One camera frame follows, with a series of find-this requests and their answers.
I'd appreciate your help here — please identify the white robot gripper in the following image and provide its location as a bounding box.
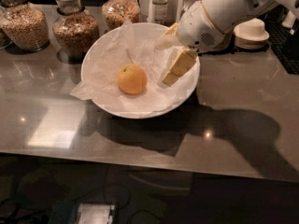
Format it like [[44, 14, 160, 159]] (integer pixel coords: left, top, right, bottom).
[[154, 1, 225, 89]]

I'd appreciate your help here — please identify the orange fruit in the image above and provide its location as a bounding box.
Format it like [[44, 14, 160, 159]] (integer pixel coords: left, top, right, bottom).
[[118, 63, 148, 95]]

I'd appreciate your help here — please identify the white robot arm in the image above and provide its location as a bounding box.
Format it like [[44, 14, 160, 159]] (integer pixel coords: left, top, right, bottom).
[[155, 0, 299, 87]]

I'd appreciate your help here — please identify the large white bowl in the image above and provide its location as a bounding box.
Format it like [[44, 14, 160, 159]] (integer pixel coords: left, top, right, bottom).
[[80, 22, 201, 119]]

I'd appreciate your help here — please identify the clear glass bottle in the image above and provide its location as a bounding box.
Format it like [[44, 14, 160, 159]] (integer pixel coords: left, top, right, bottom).
[[151, 0, 168, 24]]

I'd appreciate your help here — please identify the white crumpled paper liner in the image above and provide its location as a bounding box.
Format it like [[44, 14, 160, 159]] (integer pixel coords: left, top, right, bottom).
[[69, 19, 199, 114]]

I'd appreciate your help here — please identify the glass jar of mixed cereal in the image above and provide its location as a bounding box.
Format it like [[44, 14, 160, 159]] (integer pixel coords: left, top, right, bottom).
[[102, 0, 140, 30]]

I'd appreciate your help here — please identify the short stack of paper bowls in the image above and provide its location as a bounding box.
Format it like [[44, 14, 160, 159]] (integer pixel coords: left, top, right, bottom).
[[234, 19, 269, 49]]

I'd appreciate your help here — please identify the glass jar of brown granola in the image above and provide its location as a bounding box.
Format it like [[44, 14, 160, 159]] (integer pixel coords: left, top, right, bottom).
[[52, 0, 99, 60]]

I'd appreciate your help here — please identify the glass jar of light cereal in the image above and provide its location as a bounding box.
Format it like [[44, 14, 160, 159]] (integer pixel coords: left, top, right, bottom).
[[1, 0, 50, 52]]

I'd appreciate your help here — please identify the glass jar at left edge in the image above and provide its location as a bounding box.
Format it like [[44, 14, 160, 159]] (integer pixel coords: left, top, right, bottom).
[[0, 7, 12, 49]]

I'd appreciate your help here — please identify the grey box under table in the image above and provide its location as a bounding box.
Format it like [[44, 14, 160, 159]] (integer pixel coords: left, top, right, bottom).
[[48, 202, 117, 224]]

